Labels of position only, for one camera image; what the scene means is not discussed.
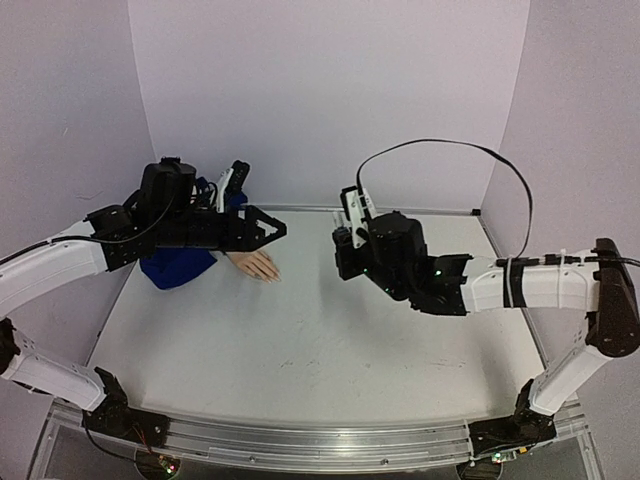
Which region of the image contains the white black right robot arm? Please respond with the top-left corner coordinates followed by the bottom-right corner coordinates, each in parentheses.
top-left (332, 212), bottom-right (639, 416)

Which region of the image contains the aluminium table front rail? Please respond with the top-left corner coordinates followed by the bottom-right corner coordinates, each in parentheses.
top-left (50, 399), bottom-right (594, 473)

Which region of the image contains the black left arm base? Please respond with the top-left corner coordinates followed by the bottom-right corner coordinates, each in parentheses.
top-left (82, 367), bottom-right (170, 450)

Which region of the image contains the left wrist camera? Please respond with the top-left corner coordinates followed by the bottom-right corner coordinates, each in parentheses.
top-left (215, 160), bottom-right (250, 213)

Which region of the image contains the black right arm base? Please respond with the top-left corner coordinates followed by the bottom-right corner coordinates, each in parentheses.
top-left (469, 379), bottom-right (556, 458)

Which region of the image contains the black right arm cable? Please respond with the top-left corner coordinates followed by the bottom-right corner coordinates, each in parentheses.
top-left (355, 140), bottom-right (535, 261)

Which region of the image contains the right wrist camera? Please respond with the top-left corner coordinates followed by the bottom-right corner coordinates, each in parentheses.
top-left (340, 186), bottom-right (377, 249)

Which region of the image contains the white nail polish cap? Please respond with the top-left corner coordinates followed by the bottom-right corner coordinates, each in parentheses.
top-left (332, 211), bottom-right (345, 229)

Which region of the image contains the mannequin hand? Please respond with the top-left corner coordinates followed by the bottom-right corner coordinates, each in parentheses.
top-left (227, 250), bottom-right (280, 283)

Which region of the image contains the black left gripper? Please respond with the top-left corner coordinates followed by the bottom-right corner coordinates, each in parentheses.
top-left (157, 203), bottom-right (290, 253)

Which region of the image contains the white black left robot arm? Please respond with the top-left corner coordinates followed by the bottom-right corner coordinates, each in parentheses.
top-left (1, 157), bottom-right (287, 437)

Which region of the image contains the blue nail polish bottle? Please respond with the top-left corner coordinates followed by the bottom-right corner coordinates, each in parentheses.
top-left (332, 227), bottom-right (349, 239)

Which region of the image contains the blue white red jacket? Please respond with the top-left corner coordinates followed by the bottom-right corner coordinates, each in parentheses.
top-left (139, 177), bottom-right (248, 290)

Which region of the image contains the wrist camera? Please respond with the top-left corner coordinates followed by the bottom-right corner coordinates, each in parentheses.
top-left (215, 160), bottom-right (250, 213)
top-left (340, 186), bottom-right (377, 249)

